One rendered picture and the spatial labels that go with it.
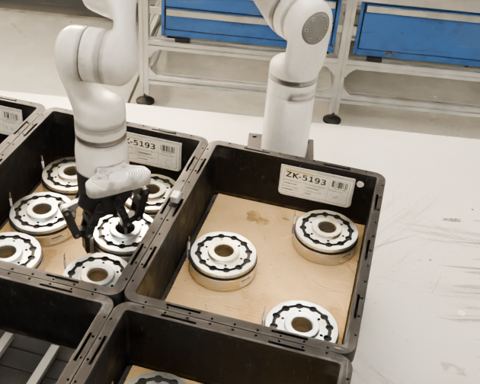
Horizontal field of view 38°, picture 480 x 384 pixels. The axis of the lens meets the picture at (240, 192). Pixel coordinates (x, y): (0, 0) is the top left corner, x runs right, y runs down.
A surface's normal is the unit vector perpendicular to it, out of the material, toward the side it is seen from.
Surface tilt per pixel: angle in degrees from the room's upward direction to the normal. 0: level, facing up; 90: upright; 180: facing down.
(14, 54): 0
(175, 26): 90
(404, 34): 90
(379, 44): 90
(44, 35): 0
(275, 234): 0
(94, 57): 68
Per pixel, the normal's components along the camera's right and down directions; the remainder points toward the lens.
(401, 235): 0.07, -0.80
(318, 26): 0.56, 0.55
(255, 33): -0.08, 0.59
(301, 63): 0.36, 0.59
